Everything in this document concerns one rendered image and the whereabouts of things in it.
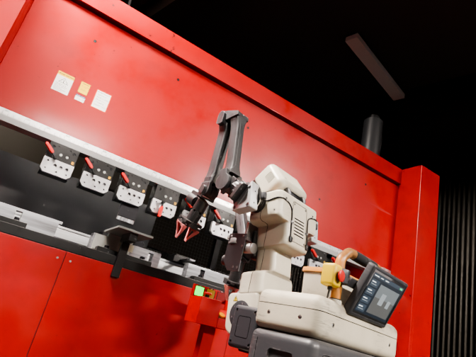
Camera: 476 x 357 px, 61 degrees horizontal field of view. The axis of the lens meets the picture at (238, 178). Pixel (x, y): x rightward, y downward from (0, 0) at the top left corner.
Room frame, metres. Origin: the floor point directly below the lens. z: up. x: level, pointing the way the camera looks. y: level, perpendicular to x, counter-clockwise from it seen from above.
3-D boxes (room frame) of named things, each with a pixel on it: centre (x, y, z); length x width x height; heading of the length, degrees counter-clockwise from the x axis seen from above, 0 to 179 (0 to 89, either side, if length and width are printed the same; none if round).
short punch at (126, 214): (2.22, 0.55, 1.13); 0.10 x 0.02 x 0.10; 118
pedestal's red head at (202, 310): (2.08, -0.03, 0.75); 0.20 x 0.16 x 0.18; 112
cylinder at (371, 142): (3.27, -1.13, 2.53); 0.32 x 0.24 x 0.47; 118
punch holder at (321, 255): (2.87, -0.67, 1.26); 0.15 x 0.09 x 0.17; 118
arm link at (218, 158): (1.77, 0.11, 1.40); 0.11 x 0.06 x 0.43; 132
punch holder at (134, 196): (2.21, 0.57, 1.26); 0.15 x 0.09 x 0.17; 118
